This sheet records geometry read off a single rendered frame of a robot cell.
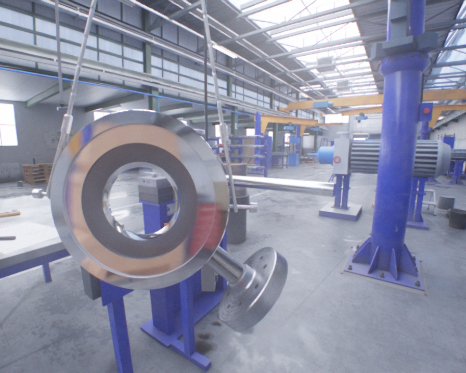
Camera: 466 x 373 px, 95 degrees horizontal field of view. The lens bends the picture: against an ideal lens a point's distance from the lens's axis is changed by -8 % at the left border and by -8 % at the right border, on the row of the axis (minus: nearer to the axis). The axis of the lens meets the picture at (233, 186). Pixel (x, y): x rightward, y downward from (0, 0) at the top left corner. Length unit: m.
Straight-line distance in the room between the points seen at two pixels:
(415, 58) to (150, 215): 2.55
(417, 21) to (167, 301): 3.12
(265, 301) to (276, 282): 0.04
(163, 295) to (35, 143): 11.78
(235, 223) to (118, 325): 2.23
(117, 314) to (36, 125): 12.23
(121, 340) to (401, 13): 2.97
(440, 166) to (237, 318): 4.39
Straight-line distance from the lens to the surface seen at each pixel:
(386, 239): 2.83
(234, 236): 3.21
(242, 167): 3.03
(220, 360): 1.76
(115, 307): 1.16
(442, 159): 4.69
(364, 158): 4.64
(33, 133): 13.04
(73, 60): 7.88
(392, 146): 2.68
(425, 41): 2.76
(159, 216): 1.49
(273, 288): 0.50
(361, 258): 3.00
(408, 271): 3.01
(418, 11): 2.99
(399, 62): 2.74
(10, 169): 12.74
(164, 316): 1.85
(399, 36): 2.69
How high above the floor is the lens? 1.30
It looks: 10 degrees down
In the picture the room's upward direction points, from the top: straight up
